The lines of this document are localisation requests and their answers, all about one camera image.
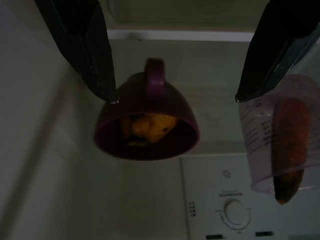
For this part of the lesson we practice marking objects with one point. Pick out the maroon mug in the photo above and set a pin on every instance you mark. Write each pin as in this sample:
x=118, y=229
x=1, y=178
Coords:
x=140, y=102

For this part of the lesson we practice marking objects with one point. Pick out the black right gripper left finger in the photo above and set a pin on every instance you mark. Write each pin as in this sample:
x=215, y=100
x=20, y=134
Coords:
x=82, y=45

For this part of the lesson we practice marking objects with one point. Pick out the clear plastic measuring cup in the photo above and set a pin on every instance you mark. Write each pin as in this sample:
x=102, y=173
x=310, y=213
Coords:
x=257, y=150

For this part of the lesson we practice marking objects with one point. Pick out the silver fridge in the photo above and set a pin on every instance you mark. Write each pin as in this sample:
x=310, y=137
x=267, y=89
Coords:
x=50, y=150

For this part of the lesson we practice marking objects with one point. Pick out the white fridge control panel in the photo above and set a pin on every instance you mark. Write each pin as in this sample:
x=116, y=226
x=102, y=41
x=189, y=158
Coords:
x=207, y=187

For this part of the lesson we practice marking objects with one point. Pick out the white temperature control knob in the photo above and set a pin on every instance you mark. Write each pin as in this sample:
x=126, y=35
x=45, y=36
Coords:
x=235, y=212

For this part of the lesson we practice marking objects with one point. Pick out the yellow brown potato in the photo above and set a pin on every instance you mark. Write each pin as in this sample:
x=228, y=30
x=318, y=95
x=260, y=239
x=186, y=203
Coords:
x=152, y=127

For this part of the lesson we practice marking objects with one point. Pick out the white-trimmed glass fridge shelf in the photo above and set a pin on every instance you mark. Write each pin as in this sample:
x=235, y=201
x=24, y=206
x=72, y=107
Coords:
x=175, y=35

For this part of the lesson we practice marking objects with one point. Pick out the orange carrot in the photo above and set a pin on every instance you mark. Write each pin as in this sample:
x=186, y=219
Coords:
x=292, y=140

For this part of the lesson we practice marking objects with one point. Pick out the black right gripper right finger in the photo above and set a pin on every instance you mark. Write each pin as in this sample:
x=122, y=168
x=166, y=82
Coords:
x=277, y=45

